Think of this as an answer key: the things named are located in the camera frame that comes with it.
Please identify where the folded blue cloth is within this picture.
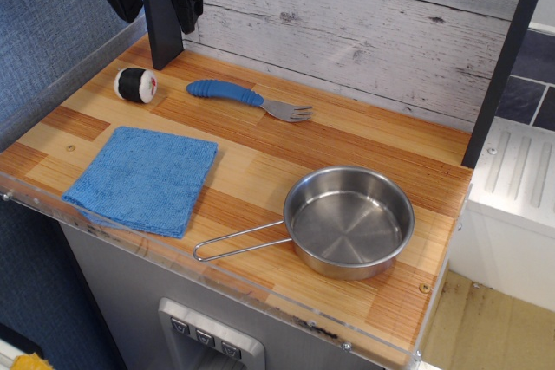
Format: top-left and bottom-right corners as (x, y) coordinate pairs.
(62, 127), (218, 238)

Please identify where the silver dispenser button panel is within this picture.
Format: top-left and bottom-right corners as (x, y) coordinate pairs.
(158, 297), (266, 369)

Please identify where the stainless steel pan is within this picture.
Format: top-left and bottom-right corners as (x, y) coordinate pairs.
(193, 165), (416, 282)

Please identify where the dark grey right post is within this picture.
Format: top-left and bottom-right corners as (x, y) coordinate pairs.
(461, 0), (539, 169)

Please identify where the yellow object at corner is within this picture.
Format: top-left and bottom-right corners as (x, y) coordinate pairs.
(10, 354), (54, 370)

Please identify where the blue handled metal fork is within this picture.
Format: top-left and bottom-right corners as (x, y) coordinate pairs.
(186, 80), (312, 123)

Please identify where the white toy sink unit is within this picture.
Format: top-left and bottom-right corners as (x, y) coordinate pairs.
(448, 118), (554, 310)

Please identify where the plush sushi roll toy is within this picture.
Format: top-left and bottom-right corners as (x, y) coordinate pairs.
(114, 68), (158, 104)

